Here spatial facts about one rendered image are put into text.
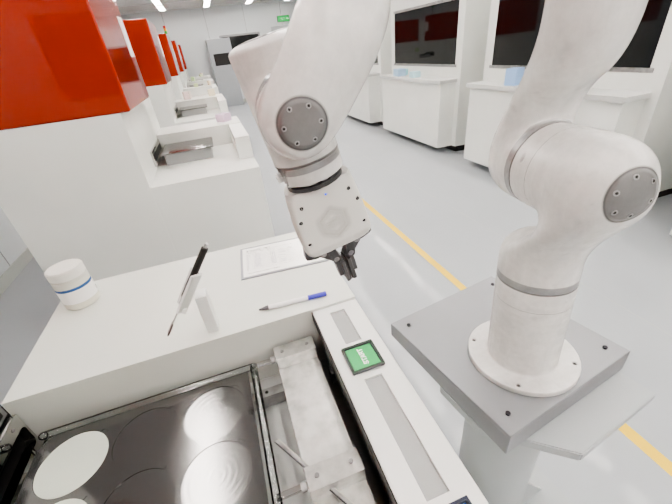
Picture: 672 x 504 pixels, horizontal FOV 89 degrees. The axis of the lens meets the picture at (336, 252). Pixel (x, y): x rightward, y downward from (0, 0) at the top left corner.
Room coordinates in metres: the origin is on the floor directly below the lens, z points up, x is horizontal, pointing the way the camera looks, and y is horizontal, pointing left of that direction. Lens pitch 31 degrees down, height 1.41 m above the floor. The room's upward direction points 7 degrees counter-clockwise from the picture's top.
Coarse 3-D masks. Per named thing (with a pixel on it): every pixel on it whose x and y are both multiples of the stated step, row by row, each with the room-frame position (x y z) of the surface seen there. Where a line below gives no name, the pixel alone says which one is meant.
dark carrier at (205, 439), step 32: (224, 384) 0.43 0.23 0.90; (128, 416) 0.38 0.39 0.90; (160, 416) 0.38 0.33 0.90; (192, 416) 0.37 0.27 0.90; (224, 416) 0.36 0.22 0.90; (128, 448) 0.32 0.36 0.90; (160, 448) 0.32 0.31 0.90; (192, 448) 0.31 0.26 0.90; (224, 448) 0.31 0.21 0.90; (256, 448) 0.30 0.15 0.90; (32, 480) 0.29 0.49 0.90; (96, 480) 0.28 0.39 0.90; (128, 480) 0.28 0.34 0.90; (160, 480) 0.27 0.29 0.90; (192, 480) 0.26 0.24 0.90; (224, 480) 0.26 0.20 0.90; (256, 480) 0.25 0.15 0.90
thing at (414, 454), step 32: (320, 320) 0.50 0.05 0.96; (352, 320) 0.49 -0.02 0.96; (384, 352) 0.40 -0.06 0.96; (352, 384) 0.35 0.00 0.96; (384, 384) 0.34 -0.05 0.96; (384, 416) 0.29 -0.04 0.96; (416, 416) 0.28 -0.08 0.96; (384, 448) 0.24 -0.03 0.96; (416, 448) 0.24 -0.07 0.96; (448, 448) 0.24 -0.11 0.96; (416, 480) 0.21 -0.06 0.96; (448, 480) 0.20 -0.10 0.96
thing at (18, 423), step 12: (12, 420) 0.37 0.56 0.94; (0, 432) 0.35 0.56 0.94; (12, 432) 0.36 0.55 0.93; (24, 432) 0.38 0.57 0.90; (0, 444) 0.33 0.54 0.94; (12, 444) 0.34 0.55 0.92; (36, 444) 0.37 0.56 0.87; (0, 456) 0.32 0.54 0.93; (24, 456) 0.35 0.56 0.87; (0, 468) 0.30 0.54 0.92; (24, 468) 0.33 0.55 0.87; (12, 480) 0.31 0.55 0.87; (12, 492) 0.29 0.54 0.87
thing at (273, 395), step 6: (324, 372) 0.47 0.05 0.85; (282, 384) 0.45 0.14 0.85; (264, 390) 0.44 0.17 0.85; (270, 390) 0.44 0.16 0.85; (276, 390) 0.44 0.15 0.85; (282, 390) 0.44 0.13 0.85; (252, 396) 0.43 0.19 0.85; (264, 396) 0.43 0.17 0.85; (270, 396) 0.43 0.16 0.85; (276, 396) 0.43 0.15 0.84; (282, 396) 0.43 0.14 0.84; (264, 402) 0.42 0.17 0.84; (270, 402) 0.43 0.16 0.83; (276, 402) 0.43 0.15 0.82
